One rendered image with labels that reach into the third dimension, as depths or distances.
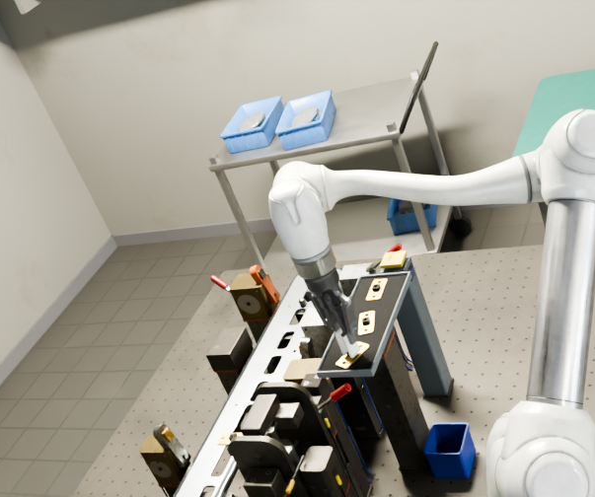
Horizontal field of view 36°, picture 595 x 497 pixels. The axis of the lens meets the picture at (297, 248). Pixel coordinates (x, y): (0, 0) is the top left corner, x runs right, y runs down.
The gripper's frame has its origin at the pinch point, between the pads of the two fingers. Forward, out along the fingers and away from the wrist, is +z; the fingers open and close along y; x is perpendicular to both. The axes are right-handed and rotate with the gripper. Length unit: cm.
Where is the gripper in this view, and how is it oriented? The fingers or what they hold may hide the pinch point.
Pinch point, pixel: (346, 341)
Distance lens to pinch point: 211.1
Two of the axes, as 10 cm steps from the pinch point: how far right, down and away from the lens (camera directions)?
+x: -6.6, 5.6, -4.9
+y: -6.7, -1.5, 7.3
